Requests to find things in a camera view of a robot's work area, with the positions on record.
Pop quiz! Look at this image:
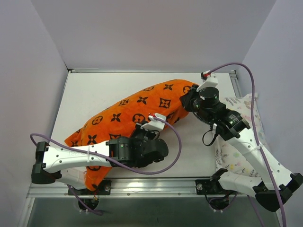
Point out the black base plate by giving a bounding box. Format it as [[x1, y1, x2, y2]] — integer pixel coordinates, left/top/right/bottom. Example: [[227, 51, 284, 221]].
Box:
[[195, 179, 227, 195], [72, 180, 111, 196]]

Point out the orange black patterned pillowcase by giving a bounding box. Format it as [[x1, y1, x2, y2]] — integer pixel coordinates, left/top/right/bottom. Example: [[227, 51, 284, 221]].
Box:
[[64, 79, 200, 192]]

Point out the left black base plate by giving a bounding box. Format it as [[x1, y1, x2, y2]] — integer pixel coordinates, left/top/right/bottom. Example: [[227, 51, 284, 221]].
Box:
[[72, 180, 111, 196]]

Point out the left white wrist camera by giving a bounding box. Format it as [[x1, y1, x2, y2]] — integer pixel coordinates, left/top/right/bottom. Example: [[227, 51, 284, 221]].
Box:
[[141, 113, 166, 131]]

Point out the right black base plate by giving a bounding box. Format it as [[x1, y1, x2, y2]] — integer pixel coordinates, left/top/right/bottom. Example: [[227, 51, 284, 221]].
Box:
[[195, 179, 227, 195]]

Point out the aluminium rail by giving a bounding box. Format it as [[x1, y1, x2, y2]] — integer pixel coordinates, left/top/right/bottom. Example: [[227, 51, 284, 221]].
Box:
[[26, 177, 247, 198], [229, 70, 242, 98]]

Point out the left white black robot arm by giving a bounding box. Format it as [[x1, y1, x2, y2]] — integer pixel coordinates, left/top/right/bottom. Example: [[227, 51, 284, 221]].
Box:
[[31, 122, 169, 194]]

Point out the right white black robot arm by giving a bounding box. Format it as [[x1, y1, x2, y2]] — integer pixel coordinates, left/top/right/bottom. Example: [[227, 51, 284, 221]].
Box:
[[180, 85, 303, 212]]

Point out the front aluminium rail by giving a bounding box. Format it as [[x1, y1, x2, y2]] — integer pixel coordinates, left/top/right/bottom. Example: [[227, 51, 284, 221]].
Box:
[[26, 177, 247, 198]]

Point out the white animal print pillow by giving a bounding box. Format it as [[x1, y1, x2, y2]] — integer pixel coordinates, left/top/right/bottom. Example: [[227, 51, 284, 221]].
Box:
[[214, 94, 268, 177]]

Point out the right side aluminium rail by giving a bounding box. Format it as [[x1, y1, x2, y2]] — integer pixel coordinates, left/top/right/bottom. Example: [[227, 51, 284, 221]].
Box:
[[229, 70, 242, 98]]

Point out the black looped cable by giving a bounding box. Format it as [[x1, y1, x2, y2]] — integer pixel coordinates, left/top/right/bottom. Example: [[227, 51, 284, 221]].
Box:
[[201, 126, 220, 147]]

